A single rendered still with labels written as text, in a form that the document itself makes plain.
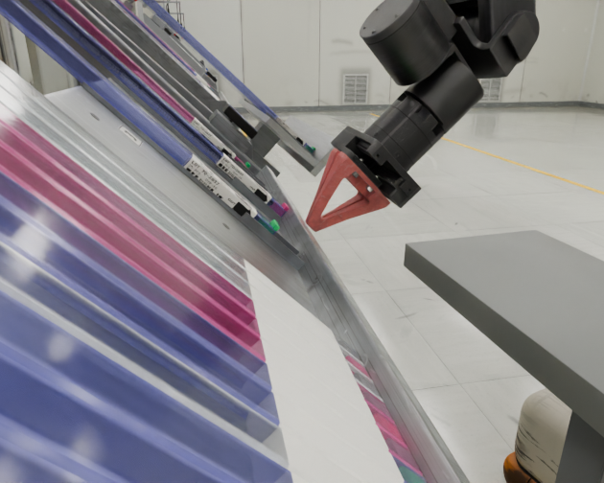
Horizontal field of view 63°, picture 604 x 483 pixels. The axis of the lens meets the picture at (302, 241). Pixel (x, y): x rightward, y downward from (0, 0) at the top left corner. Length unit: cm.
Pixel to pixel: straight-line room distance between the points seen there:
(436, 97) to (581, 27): 985
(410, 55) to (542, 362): 33
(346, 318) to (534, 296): 40
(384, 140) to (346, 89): 793
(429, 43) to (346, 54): 792
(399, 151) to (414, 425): 30
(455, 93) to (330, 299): 25
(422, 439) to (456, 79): 35
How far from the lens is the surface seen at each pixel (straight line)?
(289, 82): 818
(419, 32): 45
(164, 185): 28
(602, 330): 62
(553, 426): 104
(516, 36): 51
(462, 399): 147
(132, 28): 143
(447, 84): 48
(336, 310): 30
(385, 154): 44
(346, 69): 838
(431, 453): 21
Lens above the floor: 87
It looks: 21 degrees down
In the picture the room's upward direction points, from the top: straight up
